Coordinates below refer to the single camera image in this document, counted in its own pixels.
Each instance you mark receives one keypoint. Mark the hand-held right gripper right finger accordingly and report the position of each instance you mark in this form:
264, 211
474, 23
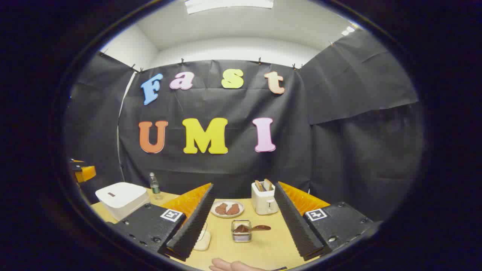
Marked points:
293, 222

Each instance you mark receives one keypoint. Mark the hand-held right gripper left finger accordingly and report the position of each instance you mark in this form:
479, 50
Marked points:
192, 222

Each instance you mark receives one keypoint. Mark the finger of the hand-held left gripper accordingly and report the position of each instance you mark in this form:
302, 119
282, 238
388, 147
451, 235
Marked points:
87, 173

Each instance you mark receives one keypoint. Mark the white rice container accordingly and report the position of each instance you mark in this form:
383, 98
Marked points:
203, 241

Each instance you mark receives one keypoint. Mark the brown wooden spoon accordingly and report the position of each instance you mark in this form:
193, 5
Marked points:
260, 227

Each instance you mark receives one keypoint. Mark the white rice cooker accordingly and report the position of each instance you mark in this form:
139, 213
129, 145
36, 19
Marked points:
120, 197

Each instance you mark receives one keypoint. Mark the brown meat piece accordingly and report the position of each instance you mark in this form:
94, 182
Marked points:
221, 209
233, 209

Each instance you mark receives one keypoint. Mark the white toaster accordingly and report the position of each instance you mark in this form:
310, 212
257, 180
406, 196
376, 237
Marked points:
263, 203

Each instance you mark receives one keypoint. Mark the white round plate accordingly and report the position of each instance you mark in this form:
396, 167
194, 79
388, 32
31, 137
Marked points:
228, 216

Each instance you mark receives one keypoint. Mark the toasted bread slice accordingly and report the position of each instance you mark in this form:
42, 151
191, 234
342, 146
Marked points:
268, 184
259, 186

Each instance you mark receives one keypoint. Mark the clear plastic water bottle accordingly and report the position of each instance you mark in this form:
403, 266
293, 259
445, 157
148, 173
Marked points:
155, 188

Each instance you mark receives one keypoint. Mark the black backdrop cloth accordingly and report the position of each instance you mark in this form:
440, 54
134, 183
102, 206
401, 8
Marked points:
233, 165

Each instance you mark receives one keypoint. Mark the small ceiling light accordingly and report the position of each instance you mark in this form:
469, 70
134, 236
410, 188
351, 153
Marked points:
348, 30

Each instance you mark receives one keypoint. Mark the long ceiling light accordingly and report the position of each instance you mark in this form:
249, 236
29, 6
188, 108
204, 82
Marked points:
229, 5

